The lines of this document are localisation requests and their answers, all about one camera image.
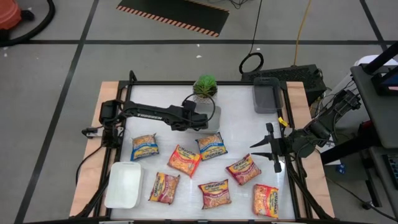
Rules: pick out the light grey plastic bin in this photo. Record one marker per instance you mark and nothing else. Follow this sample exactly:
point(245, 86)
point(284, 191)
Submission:
point(217, 124)

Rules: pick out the orange Maruchan ramen pack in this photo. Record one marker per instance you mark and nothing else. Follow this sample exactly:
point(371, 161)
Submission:
point(265, 200)
point(184, 160)

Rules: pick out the grey equipment cart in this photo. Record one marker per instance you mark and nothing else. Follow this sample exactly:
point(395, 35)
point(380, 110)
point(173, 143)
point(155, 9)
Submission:
point(381, 112)

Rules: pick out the black computer tower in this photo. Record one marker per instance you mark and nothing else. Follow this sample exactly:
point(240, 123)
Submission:
point(298, 76)

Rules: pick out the yellow tag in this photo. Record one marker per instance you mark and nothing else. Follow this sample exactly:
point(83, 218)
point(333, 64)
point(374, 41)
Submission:
point(282, 121)

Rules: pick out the laptop keyboard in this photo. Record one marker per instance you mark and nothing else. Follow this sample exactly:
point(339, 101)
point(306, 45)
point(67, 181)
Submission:
point(393, 168)

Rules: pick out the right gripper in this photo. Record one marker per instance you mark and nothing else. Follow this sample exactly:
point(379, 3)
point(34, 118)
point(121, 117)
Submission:
point(281, 144)

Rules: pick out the orange shop vacuum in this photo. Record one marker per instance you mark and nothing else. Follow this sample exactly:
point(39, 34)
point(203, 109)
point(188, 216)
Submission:
point(7, 14)

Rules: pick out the white plastic bin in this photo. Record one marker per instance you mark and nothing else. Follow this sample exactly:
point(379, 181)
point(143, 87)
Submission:
point(124, 185)

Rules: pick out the blue Maruchan ramen pack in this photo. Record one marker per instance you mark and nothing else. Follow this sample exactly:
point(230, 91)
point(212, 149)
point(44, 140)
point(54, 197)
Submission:
point(211, 146)
point(144, 147)

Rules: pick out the black mat striped edge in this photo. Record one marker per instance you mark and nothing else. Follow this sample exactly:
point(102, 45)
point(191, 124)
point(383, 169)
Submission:
point(174, 14)

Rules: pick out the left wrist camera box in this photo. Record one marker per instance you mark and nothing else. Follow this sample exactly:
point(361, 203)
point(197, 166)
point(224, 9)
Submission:
point(189, 105)

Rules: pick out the dark grey plastic bin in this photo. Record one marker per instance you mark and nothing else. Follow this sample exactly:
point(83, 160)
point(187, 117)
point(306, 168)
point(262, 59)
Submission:
point(266, 96)

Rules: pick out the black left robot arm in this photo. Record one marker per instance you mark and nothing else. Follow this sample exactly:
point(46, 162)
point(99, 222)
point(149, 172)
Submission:
point(146, 113)

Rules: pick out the plant in white patterned pot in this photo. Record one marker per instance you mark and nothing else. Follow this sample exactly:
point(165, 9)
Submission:
point(205, 87)

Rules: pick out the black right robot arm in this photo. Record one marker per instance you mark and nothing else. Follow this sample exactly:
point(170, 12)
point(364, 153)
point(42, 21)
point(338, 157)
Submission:
point(317, 130)

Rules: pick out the small silver connector box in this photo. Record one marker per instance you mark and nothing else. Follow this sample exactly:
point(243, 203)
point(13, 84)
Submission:
point(92, 132)

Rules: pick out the black aluminium table frame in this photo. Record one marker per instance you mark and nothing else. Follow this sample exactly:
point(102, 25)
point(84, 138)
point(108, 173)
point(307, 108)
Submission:
point(155, 83)

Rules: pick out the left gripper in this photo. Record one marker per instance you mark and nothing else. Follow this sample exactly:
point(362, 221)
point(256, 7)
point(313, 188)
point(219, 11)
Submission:
point(196, 119)

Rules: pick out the small blue floor object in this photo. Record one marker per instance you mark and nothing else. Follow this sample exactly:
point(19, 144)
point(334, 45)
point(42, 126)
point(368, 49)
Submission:
point(341, 169)

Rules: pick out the red Maruchan ramen pack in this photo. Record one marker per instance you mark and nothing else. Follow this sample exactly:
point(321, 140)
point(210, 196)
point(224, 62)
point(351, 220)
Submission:
point(243, 169)
point(214, 193)
point(164, 188)

